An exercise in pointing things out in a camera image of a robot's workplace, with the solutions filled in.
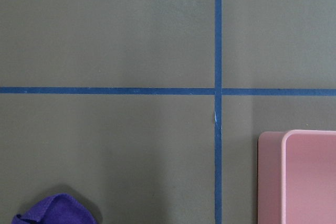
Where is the purple cloth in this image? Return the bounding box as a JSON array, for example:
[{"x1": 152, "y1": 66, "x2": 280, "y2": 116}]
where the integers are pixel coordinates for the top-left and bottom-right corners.
[{"x1": 12, "y1": 193, "x2": 96, "y2": 224}]

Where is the pink plastic bin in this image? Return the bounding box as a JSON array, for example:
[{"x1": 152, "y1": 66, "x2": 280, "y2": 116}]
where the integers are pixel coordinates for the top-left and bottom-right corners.
[{"x1": 257, "y1": 130, "x2": 335, "y2": 223}]

